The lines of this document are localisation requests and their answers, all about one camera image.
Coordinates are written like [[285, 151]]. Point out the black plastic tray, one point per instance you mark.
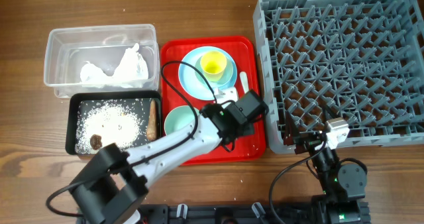
[[79, 97]]

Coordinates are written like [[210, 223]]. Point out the grey dishwasher rack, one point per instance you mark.
[[361, 58]]

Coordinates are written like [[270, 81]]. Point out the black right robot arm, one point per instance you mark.
[[343, 181]]

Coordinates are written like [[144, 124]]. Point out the red serving tray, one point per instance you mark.
[[241, 50]]

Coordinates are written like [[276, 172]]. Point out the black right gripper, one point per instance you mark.
[[307, 143]]

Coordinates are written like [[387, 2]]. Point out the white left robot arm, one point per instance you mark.
[[113, 183]]

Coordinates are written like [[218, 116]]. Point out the yellow plastic cup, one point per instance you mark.
[[213, 64]]

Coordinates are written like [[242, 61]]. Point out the white napkin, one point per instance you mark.
[[131, 67]]

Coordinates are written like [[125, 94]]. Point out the clear plastic storage bin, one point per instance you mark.
[[68, 49]]

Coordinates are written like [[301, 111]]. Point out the cooked white rice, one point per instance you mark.
[[119, 121]]

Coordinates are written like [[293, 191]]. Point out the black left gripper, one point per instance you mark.
[[244, 128]]

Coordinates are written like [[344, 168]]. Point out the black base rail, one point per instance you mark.
[[255, 213]]

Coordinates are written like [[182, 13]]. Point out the white plastic spoon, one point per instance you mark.
[[244, 81]]

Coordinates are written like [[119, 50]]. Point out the green rice bowl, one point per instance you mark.
[[178, 118]]

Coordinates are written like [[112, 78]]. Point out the dark brown food lump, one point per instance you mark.
[[95, 142]]

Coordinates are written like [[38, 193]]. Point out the brown bread stick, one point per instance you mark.
[[151, 130]]

